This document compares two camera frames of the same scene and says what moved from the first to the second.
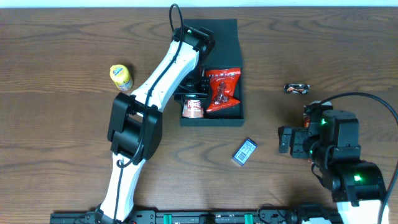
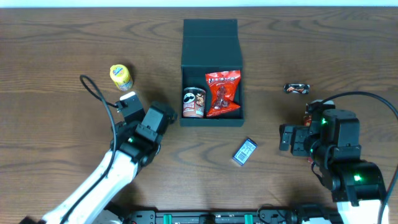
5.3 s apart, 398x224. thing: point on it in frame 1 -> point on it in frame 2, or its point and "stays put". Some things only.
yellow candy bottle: [121, 76] stays put
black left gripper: [193, 90] -> [168, 112]
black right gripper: [296, 142] stays put
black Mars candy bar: [296, 88] stays put
